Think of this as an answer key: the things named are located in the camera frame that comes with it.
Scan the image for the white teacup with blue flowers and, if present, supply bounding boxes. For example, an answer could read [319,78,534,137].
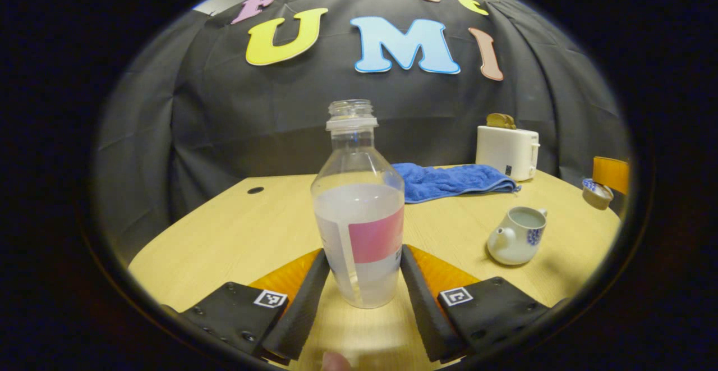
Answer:
[487,207,548,266]

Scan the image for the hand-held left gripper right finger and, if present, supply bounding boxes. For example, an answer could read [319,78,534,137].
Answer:
[399,244,567,363]

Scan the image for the clear plastic water bottle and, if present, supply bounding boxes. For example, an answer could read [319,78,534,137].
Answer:
[310,99,406,309]

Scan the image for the black backdrop cloth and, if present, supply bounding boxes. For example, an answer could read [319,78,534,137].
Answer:
[93,0,632,259]

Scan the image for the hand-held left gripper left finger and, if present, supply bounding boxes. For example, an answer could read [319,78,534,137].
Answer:
[163,249,332,366]

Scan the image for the blue towel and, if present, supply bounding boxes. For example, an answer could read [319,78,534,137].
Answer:
[391,163,521,204]

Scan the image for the white toaster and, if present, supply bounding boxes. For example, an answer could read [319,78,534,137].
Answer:
[476,125,540,181]

